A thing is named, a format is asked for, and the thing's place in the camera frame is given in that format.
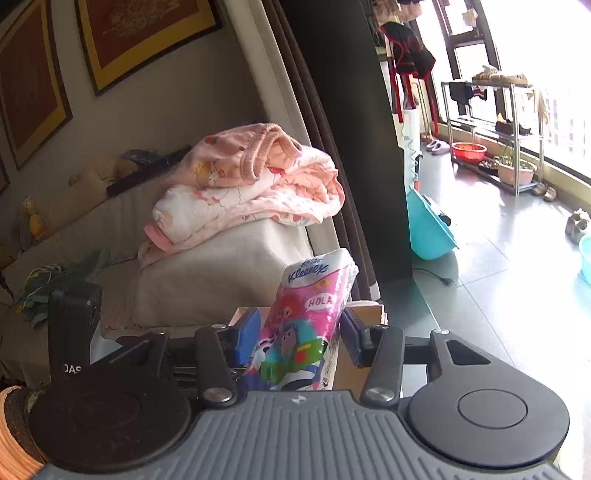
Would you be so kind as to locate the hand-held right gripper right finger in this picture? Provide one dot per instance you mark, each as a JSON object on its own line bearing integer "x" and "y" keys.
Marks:
{"x": 354, "y": 340}

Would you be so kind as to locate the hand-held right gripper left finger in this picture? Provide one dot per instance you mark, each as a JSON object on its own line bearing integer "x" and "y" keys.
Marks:
{"x": 247, "y": 336}

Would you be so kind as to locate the cardboard box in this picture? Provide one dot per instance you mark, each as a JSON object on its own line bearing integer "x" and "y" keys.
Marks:
{"x": 360, "y": 314}

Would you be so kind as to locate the pink printed tissue pack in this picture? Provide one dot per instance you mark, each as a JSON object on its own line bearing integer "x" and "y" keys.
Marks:
{"x": 300, "y": 323}

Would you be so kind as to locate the green leafy bundle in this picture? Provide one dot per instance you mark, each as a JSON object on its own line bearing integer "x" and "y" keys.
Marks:
{"x": 51, "y": 281}

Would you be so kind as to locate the beige covered sofa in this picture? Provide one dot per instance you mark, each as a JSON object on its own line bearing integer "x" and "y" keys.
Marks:
{"x": 194, "y": 281}

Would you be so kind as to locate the yellow plush toy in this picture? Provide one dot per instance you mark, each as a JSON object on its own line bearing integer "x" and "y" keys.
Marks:
{"x": 34, "y": 219}

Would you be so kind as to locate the blue plastic basin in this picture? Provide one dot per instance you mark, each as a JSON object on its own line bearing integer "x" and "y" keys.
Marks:
{"x": 429, "y": 230}

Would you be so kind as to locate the white pink folded blanket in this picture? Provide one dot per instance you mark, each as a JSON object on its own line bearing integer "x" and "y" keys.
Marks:
{"x": 258, "y": 203}

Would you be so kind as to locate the beige pillow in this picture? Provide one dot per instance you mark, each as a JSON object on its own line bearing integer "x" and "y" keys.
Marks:
{"x": 99, "y": 168}

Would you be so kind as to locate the dark cloth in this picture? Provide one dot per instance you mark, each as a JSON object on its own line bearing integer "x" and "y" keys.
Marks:
{"x": 147, "y": 168}

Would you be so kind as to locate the pink printed pajama garment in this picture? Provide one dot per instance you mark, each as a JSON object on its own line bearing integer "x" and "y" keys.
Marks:
{"x": 231, "y": 157}

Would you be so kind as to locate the white standing appliance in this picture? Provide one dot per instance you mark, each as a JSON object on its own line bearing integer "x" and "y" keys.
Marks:
{"x": 411, "y": 147}

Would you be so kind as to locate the dark cabinet panel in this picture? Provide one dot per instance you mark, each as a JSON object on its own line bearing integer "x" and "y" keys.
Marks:
{"x": 355, "y": 138}

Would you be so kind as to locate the pair of grey slippers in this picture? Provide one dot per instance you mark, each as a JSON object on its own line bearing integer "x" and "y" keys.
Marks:
{"x": 436, "y": 146}

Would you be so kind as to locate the red plastic basin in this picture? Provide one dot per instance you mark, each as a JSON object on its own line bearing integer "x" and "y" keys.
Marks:
{"x": 468, "y": 151}

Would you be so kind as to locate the potted plant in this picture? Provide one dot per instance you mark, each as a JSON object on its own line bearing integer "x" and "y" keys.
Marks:
{"x": 515, "y": 170}

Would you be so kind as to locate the pair of brown sandals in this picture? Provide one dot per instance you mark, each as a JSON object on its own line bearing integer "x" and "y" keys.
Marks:
{"x": 545, "y": 191}

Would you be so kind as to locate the light blue tub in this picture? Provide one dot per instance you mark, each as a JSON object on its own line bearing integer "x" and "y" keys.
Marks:
{"x": 586, "y": 258}

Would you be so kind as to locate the grey plush shoes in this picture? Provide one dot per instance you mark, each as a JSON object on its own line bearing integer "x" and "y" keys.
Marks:
{"x": 578, "y": 224}

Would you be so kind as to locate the metal shelf rack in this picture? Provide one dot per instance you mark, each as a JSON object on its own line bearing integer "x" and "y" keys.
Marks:
{"x": 517, "y": 124}

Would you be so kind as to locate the hanging dark garment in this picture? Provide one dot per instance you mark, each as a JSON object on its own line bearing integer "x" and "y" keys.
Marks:
{"x": 411, "y": 48}

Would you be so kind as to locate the large framed brown picture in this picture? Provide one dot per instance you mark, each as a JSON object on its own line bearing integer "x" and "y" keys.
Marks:
{"x": 138, "y": 32}

